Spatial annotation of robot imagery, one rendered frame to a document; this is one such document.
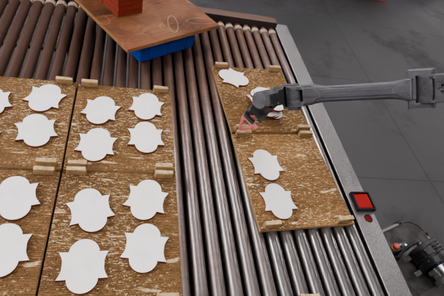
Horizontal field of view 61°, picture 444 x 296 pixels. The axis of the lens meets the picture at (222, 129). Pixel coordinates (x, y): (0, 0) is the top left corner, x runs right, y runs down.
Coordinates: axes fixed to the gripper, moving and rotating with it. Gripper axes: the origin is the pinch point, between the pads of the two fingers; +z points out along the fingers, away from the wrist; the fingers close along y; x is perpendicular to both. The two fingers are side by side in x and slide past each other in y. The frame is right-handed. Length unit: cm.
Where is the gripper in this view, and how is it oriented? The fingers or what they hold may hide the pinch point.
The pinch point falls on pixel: (246, 121)
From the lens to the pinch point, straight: 140.9
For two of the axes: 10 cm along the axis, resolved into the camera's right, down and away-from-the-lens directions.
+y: -4.3, 5.2, -7.4
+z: -5.6, 4.9, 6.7
